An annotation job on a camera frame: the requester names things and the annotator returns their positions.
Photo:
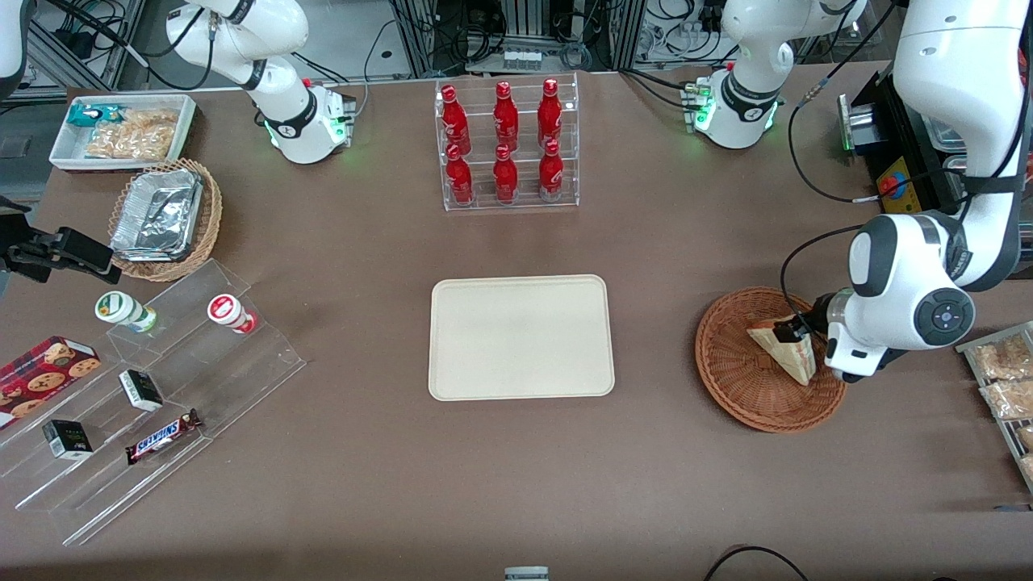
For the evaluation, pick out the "cream plastic serving tray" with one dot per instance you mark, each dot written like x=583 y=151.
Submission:
x=520 y=339

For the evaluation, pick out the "black parked right gripper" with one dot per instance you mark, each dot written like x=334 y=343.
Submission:
x=23 y=245

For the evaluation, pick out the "oval wicker basket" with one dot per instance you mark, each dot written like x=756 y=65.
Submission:
x=211 y=218

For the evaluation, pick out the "aluminium frame rack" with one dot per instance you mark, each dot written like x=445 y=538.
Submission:
x=516 y=24

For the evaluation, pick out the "clear acrylic bottle rack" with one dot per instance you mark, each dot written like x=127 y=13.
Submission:
x=529 y=198

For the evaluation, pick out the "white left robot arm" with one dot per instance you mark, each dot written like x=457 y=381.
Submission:
x=952 y=97

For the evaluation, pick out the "triangle sandwich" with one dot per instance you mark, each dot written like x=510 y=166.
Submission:
x=787 y=355

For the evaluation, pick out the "snickers chocolate bar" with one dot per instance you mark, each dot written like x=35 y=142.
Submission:
x=161 y=437

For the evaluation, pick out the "clear acrylic step display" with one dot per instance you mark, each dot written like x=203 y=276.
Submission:
x=242 y=379

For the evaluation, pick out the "round brown wicker basket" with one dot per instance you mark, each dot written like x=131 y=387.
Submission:
x=738 y=379

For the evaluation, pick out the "black control box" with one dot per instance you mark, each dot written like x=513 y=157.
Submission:
x=928 y=161

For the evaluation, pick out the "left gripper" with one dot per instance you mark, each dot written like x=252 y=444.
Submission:
x=819 y=312

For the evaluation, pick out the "red capped yogurt drink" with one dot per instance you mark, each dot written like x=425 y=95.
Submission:
x=228 y=312

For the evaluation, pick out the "clear bag of pastries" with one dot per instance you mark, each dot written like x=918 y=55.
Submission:
x=1005 y=357
x=1009 y=399

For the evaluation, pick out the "clear bag of crackers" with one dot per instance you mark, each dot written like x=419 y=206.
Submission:
x=133 y=135

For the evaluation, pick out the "yellow emergency stop box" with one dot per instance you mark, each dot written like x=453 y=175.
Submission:
x=908 y=190

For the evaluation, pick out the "small grey metal object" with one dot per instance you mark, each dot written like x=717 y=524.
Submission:
x=526 y=574

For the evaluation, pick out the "grey metal snack tray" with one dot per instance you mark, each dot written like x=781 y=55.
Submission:
x=972 y=351

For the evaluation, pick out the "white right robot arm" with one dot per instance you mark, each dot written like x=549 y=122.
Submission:
x=299 y=121

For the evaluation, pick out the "stacked aluminium foil containers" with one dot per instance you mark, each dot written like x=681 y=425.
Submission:
x=157 y=214

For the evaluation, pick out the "red cola bottle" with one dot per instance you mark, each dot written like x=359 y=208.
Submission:
x=456 y=117
x=459 y=179
x=506 y=113
x=551 y=173
x=549 y=113
x=505 y=177

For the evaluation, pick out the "small black white box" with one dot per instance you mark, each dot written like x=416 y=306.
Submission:
x=141 y=390
x=67 y=440

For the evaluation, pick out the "red cookie box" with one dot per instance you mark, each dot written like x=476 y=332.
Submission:
x=40 y=375

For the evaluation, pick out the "white rectangular snack bin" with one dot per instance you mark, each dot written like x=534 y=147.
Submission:
x=64 y=149

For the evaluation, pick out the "teal snack packet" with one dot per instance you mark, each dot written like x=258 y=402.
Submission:
x=89 y=114

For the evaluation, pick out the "green capped yogurt drink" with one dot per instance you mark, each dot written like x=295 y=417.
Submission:
x=121 y=311

